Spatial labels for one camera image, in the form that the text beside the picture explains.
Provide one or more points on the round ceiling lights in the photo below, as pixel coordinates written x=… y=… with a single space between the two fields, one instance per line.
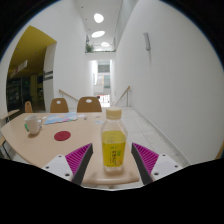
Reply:
x=98 y=18

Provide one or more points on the dark shop shelf unit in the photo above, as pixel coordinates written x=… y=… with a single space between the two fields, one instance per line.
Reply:
x=16 y=93

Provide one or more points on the green potted plant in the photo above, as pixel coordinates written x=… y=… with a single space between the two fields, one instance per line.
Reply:
x=89 y=48

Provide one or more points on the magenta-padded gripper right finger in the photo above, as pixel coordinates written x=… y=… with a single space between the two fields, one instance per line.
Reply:
x=164 y=166

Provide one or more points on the small white paper scrap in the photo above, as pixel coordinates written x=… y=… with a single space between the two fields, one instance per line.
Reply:
x=81 y=116

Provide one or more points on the light blue printed booklet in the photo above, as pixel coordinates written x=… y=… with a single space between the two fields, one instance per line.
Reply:
x=61 y=118

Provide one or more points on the flat round red coaster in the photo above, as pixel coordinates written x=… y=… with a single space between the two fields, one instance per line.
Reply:
x=62 y=135

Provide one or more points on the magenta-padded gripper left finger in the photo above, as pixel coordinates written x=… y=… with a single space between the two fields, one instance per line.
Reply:
x=60 y=166

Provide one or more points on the yellow drink bottle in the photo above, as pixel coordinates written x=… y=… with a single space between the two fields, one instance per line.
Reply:
x=114 y=150

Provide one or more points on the white hanging sign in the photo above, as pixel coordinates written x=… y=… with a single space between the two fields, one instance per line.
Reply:
x=20 y=67

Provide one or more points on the white mug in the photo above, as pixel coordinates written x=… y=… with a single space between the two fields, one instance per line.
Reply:
x=32 y=124

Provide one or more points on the wooden stair handrail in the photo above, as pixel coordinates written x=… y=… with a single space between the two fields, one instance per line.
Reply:
x=124 y=93
x=68 y=95

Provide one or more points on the wooden chair with oval cutout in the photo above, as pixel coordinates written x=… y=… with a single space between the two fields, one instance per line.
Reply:
x=89 y=105
x=59 y=106

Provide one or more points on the wooden side table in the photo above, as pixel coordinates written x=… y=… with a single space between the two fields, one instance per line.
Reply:
x=9 y=114

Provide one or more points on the dark wall sign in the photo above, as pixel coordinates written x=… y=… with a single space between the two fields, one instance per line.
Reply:
x=48 y=75

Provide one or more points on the narrow wooden chair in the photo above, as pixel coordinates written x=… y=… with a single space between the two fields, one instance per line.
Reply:
x=28 y=107

